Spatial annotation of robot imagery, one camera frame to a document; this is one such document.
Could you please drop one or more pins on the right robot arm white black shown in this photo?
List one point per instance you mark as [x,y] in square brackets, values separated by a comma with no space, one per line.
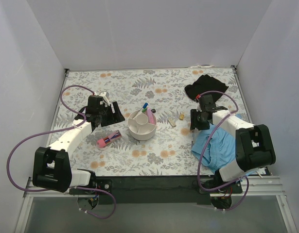
[253,144]

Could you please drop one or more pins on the aluminium frame rail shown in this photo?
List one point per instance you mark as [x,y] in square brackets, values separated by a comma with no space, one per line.
[258,186]

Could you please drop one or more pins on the floral table mat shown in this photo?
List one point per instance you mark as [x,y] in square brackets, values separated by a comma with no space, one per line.
[168,152]

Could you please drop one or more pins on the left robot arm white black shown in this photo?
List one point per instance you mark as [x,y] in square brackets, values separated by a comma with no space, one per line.
[52,169]

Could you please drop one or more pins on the purple highlighter pen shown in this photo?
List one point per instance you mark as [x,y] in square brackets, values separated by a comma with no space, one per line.
[150,116]

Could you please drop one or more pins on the black folded cloth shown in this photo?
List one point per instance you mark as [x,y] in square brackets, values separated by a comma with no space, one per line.
[203,84]

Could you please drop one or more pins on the blue capped white marker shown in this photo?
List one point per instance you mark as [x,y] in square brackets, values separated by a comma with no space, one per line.
[144,106]

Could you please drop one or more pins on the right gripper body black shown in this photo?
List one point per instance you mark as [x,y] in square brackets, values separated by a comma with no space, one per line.
[194,120]

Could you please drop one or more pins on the white round divided organizer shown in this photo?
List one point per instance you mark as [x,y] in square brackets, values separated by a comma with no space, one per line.
[140,128]

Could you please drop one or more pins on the light blue shorts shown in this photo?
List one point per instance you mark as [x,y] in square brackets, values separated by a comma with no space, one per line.
[219,152]

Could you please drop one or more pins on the pink pack of pens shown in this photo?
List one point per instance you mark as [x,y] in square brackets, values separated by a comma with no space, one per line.
[101,143]

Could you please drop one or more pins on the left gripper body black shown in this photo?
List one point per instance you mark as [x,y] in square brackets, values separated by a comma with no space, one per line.
[113,115]

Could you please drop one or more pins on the grey speckled eraser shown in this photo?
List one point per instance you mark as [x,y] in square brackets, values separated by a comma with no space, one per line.
[172,123]

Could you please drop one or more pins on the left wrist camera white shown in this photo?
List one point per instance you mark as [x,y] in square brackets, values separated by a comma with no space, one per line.
[105,96]

